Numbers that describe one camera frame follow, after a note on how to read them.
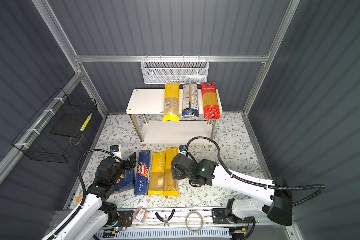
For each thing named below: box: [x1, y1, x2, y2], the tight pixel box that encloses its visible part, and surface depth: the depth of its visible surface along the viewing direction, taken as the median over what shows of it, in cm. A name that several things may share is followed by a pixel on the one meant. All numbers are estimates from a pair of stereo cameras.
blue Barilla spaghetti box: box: [134, 150, 151, 196], surface depth 86 cm
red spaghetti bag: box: [201, 82, 221, 120], surface depth 76 cm
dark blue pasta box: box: [114, 168, 135, 192], surface depth 81 cm
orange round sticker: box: [76, 195, 84, 203], surface depth 82 cm
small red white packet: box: [133, 206, 149, 223], surface depth 75 cm
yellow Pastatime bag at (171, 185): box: [163, 148, 180, 197], surface depth 84 cm
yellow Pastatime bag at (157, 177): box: [147, 151, 166, 196], surface depth 88 cm
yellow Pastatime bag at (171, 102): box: [162, 83, 181, 122], surface depth 75 cm
